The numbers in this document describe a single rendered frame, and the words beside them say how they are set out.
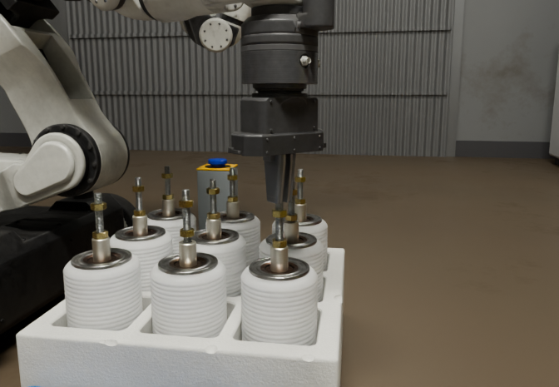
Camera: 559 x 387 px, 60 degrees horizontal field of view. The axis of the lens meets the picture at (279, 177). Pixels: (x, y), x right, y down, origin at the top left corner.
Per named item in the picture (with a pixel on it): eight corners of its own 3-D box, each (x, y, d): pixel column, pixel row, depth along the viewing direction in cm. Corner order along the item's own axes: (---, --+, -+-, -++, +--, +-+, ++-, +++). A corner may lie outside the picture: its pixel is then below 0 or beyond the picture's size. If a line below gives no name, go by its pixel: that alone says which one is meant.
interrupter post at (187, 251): (175, 269, 61) (174, 243, 60) (184, 262, 63) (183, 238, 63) (192, 270, 60) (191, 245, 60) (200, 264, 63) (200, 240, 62)
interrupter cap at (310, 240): (287, 232, 77) (287, 228, 77) (326, 241, 72) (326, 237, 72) (254, 244, 71) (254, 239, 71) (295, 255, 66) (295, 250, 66)
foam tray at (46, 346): (27, 464, 61) (13, 334, 58) (151, 322, 99) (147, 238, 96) (335, 503, 56) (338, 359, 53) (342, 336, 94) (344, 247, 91)
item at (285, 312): (323, 422, 59) (324, 282, 56) (244, 429, 58) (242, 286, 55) (309, 377, 68) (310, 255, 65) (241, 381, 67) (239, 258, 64)
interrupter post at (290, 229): (289, 239, 73) (289, 218, 73) (302, 242, 72) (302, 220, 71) (279, 243, 71) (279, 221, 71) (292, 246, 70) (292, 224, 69)
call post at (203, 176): (200, 312, 104) (195, 170, 99) (210, 299, 111) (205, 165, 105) (232, 315, 103) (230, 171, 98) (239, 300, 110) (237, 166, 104)
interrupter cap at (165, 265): (145, 274, 59) (145, 268, 59) (175, 254, 66) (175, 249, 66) (202, 280, 57) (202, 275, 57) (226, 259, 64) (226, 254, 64)
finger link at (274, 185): (269, 200, 59) (269, 149, 58) (285, 204, 57) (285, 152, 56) (258, 201, 59) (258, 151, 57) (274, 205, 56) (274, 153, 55)
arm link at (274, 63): (294, 144, 65) (295, 52, 63) (347, 151, 57) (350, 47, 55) (214, 151, 57) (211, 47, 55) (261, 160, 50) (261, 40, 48)
